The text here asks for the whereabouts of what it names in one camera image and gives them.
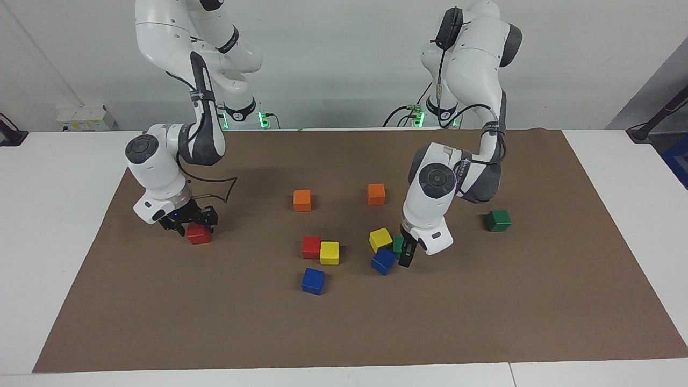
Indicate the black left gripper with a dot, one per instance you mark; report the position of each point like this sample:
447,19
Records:
407,235

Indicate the red wooden cube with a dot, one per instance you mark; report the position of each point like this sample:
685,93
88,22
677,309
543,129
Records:
311,246
199,235

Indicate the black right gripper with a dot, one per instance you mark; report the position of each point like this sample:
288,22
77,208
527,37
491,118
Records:
177,217

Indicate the black table clamp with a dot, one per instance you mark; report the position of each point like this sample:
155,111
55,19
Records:
11,137

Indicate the white box with yellow labels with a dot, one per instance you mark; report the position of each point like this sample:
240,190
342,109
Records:
83,118

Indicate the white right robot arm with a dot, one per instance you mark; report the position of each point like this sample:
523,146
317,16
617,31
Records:
156,172

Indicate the blue crate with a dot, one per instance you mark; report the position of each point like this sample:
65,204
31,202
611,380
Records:
678,161

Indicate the brown paper table mat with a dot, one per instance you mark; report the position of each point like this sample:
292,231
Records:
215,322

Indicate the yellow wooden cube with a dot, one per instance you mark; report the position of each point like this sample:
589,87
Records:
380,239
329,252

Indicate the orange wooden cube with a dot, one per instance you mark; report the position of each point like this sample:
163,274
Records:
302,200
376,193

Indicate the blue wooden cube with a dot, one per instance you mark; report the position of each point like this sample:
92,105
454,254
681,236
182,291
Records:
383,261
313,280

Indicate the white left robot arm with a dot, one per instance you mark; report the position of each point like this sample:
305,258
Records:
427,209

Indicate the green wooden cube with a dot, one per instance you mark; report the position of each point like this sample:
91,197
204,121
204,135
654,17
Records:
397,246
497,220

